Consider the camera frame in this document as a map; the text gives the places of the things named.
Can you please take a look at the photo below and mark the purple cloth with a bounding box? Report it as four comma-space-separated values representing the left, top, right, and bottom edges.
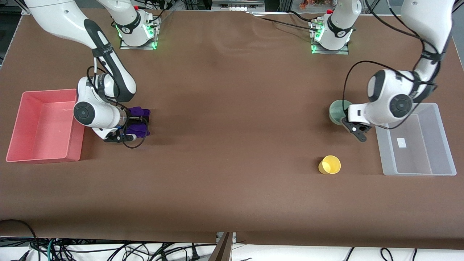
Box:
127, 107, 151, 137

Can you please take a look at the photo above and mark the green bowl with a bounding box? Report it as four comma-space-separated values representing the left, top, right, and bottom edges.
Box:
329, 100, 353, 126

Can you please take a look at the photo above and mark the yellow cup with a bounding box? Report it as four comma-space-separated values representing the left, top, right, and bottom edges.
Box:
318, 155, 341, 175

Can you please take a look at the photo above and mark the clear plastic bin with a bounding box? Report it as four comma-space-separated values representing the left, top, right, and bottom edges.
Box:
375, 103, 457, 177

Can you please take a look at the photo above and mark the pink plastic bin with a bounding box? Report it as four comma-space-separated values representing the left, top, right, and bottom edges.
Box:
5, 88, 86, 162

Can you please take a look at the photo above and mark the brown table cover sheet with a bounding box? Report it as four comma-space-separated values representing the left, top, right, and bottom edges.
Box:
0, 7, 464, 250

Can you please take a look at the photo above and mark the orange colourful object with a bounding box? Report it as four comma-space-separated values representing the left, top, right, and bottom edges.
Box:
299, 0, 327, 9

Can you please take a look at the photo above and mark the grey power strip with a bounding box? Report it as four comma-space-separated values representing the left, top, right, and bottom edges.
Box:
212, 0, 265, 11

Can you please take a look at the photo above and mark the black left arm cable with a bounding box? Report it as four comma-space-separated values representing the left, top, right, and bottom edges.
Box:
343, 0, 441, 131

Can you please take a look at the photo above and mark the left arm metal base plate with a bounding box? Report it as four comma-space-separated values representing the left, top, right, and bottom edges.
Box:
310, 20, 349, 55

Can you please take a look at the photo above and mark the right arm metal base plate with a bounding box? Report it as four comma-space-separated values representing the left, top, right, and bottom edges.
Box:
120, 16, 159, 50

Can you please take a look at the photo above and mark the black base cable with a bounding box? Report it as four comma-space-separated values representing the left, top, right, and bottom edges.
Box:
145, 0, 175, 26

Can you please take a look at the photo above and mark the short black table cable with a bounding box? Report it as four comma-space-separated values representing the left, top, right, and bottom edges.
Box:
286, 10, 319, 23

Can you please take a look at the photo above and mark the long black table cable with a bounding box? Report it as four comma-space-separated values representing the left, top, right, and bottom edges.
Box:
253, 14, 319, 32

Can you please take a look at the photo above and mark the black looped floor cable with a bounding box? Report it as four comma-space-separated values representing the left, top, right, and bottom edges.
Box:
0, 219, 38, 254

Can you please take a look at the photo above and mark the metal bracket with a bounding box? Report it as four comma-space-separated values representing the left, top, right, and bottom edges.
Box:
216, 232, 237, 244

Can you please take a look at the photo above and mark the brown wooden post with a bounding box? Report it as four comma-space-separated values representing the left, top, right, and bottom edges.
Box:
210, 232, 232, 261

